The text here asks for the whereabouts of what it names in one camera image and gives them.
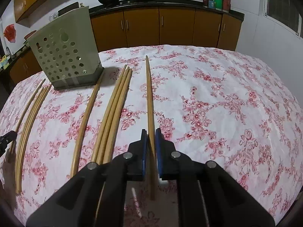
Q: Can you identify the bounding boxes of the window with grille right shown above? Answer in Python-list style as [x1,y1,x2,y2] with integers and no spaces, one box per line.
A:
[265,0,302,38]

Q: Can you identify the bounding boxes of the bamboo chopstick thin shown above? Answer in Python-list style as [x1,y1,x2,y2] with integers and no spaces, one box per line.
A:
[9,79,46,155]

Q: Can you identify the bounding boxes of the green perforated utensil holder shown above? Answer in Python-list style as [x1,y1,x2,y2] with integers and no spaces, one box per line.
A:
[27,7,103,90]

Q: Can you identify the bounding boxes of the floral pink white tablecloth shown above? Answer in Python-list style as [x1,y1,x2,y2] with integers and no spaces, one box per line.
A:
[0,44,303,227]

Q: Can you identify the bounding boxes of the black countertop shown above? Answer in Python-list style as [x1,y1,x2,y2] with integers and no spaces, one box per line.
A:
[0,0,245,76]

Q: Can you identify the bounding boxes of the bamboo chopstick group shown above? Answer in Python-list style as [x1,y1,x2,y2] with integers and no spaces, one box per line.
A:
[15,87,47,194]
[15,84,52,194]

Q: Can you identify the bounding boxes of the single bamboo chopstick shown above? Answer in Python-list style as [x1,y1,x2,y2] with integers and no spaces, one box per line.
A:
[70,71,105,178]

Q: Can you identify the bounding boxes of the brown lower kitchen cabinets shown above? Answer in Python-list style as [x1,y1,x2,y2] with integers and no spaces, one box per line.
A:
[9,2,244,89]

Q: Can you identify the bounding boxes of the red bag hanging on wall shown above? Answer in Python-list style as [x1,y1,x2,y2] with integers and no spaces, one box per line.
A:
[4,24,16,43]

